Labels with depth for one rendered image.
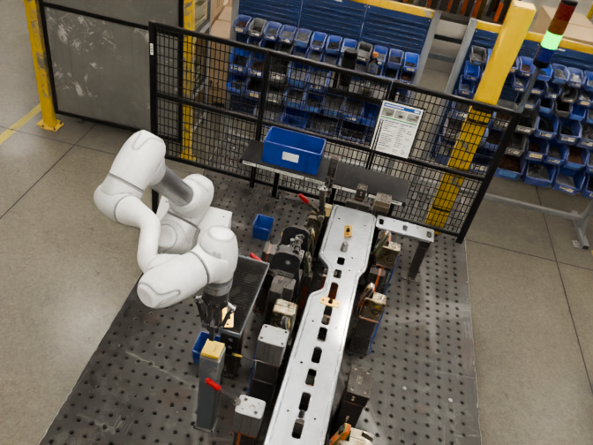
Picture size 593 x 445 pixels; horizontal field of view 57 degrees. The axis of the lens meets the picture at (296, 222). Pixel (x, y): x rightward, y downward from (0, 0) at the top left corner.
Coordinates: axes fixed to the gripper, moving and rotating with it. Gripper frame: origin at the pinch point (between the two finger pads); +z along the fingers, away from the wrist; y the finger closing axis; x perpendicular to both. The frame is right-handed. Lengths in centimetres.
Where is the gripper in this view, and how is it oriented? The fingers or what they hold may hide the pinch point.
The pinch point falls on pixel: (213, 330)
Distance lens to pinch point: 177.1
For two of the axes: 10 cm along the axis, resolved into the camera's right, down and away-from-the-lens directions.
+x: 2.3, -5.9, 7.7
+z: -1.5, 7.6, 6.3
